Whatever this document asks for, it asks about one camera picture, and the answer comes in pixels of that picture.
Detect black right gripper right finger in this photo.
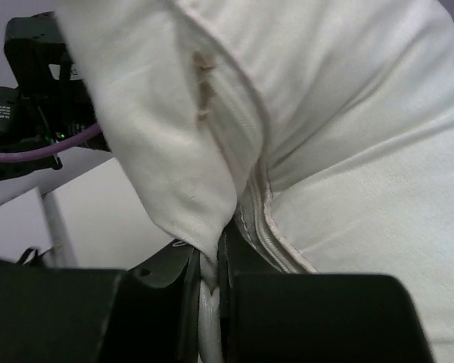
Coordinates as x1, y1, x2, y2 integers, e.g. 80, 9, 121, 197
219, 223, 434, 363

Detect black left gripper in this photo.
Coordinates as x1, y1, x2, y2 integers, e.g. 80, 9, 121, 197
4, 12, 96, 151

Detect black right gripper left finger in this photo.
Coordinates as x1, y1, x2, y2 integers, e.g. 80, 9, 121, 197
0, 241, 200, 362

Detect white pillow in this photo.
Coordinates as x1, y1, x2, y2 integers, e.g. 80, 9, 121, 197
55, 1, 454, 362

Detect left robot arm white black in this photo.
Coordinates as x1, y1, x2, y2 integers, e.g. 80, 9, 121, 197
0, 12, 110, 181

